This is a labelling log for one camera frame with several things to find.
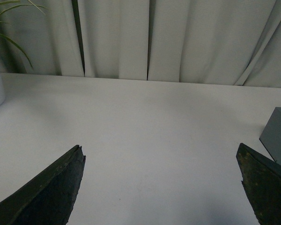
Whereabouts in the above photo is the white pleated curtain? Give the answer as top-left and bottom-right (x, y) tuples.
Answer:
(0, 0), (281, 88)

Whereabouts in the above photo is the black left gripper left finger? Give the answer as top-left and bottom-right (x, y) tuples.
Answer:
(0, 145), (86, 225)

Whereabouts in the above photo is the gray square base block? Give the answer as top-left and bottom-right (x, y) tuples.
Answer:
(259, 107), (281, 165)

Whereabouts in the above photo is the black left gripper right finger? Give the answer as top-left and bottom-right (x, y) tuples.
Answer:
(236, 143), (281, 225)

